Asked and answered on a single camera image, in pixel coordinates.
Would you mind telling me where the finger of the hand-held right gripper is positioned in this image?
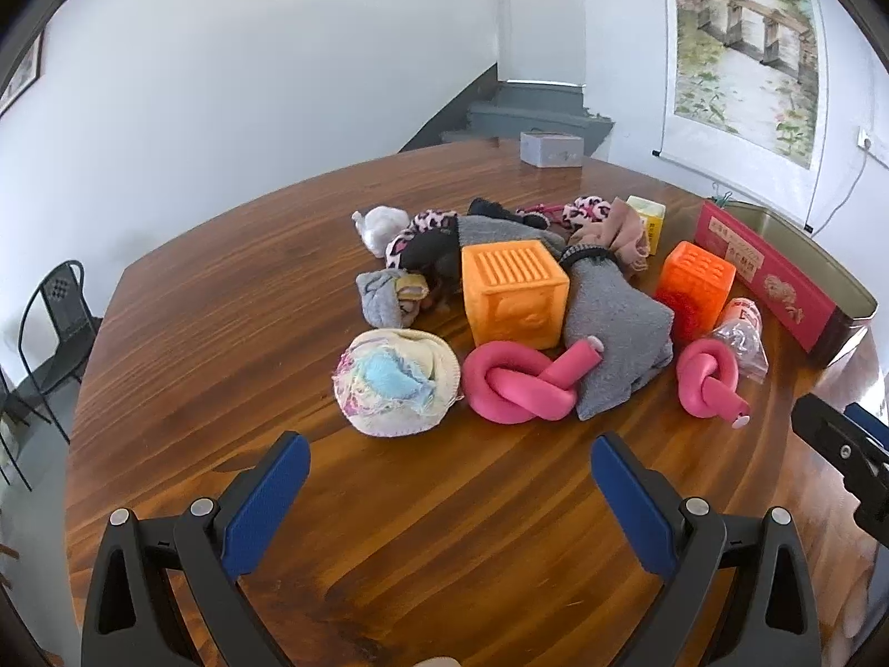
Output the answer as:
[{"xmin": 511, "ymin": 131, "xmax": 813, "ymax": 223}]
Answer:
[
  {"xmin": 842, "ymin": 401, "xmax": 889, "ymax": 456},
  {"xmin": 790, "ymin": 393, "xmax": 889, "ymax": 544}
]

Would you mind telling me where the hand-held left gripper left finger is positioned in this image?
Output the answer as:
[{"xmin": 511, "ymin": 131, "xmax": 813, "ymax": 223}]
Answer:
[{"xmin": 79, "ymin": 431, "xmax": 311, "ymax": 667}]

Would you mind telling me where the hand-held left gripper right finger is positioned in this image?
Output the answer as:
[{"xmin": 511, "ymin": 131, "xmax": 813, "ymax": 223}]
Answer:
[{"xmin": 590, "ymin": 432, "xmax": 824, "ymax": 667}]

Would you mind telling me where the pink foam knot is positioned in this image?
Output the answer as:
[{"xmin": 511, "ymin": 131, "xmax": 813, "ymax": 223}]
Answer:
[
  {"xmin": 676, "ymin": 338, "xmax": 752, "ymax": 430},
  {"xmin": 461, "ymin": 335, "xmax": 607, "ymax": 426}
]

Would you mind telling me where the grey sock with black cuff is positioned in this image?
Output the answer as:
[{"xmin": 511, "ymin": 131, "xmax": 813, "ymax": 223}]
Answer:
[{"xmin": 559, "ymin": 242, "xmax": 676, "ymax": 422}]

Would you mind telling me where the pastel sock ball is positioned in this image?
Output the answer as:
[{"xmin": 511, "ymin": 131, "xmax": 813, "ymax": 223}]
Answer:
[{"xmin": 332, "ymin": 328, "xmax": 463, "ymax": 439}]

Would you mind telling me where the red tin box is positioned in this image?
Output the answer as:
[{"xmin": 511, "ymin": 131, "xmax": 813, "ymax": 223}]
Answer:
[{"xmin": 695, "ymin": 198, "xmax": 880, "ymax": 371}]

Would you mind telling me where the bright orange rubber cube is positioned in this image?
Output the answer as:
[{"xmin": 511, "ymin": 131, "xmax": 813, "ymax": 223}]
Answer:
[{"xmin": 655, "ymin": 240, "xmax": 738, "ymax": 343}]

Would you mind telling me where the yellow-orange rubber cube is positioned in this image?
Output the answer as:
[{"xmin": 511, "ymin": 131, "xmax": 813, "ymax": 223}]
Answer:
[{"xmin": 460, "ymin": 239, "xmax": 572, "ymax": 350}]

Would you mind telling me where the tan sock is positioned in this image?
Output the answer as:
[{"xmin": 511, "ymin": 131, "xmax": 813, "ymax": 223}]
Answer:
[{"xmin": 573, "ymin": 207, "xmax": 652, "ymax": 279}]

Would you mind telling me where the yellow-green carton box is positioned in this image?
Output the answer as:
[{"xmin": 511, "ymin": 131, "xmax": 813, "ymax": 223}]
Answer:
[{"xmin": 625, "ymin": 195, "xmax": 669, "ymax": 256}]

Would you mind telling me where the white plastic bag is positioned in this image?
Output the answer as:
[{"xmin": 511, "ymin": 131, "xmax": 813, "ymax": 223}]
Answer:
[{"xmin": 350, "ymin": 205, "xmax": 412, "ymax": 260}]

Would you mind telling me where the pink leopard sock ball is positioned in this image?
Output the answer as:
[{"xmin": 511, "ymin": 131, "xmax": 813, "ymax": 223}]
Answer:
[{"xmin": 517, "ymin": 192, "xmax": 613, "ymax": 232}]

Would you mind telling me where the wooden desktop table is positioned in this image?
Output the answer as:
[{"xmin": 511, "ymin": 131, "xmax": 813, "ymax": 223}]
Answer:
[{"xmin": 64, "ymin": 139, "xmax": 889, "ymax": 667}]

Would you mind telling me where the clear wrapped snack packet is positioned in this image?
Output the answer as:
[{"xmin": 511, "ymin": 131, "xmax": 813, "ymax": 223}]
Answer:
[{"xmin": 710, "ymin": 296, "xmax": 771, "ymax": 383}]

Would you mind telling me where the small grey sock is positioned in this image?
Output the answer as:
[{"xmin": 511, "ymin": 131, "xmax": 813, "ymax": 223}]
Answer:
[{"xmin": 356, "ymin": 270, "xmax": 430, "ymax": 329}]

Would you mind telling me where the black metal chair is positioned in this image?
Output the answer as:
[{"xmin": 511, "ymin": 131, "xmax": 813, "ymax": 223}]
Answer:
[{"xmin": 15, "ymin": 259, "xmax": 105, "ymax": 447}]

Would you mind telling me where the black and leopard sock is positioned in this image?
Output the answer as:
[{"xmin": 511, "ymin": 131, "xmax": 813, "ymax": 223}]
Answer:
[{"xmin": 384, "ymin": 210, "xmax": 465, "ymax": 307}]

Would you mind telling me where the black fuzzy sock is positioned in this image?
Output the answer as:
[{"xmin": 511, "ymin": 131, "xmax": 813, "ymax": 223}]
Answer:
[{"xmin": 467, "ymin": 197, "xmax": 551, "ymax": 230}]

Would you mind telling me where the small grey tin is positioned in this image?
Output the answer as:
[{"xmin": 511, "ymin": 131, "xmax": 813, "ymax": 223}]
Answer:
[{"xmin": 520, "ymin": 130, "xmax": 586, "ymax": 169}]

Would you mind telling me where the grey staircase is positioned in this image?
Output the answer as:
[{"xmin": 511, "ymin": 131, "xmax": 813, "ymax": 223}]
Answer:
[{"xmin": 399, "ymin": 62, "xmax": 616, "ymax": 157}]

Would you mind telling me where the grey power cable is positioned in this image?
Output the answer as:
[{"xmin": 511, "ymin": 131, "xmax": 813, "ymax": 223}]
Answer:
[{"xmin": 804, "ymin": 149, "xmax": 869, "ymax": 233}]

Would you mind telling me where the white wall outlet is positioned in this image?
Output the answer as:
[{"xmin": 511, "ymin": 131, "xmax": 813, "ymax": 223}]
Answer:
[{"xmin": 856, "ymin": 126, "xmax": 889, "ymax": 169}]

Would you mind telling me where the wall scroll painting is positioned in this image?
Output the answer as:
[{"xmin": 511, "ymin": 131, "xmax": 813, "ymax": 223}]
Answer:
[{"xmin": 653, "ymin": 0, "xmax": 831, "ymax": 171}]

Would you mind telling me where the framed wall picture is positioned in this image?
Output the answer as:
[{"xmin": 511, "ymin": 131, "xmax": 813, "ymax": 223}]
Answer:
[{"xmin": 0, "ymin": 26, "xmax": 47, "ymax": 119}]

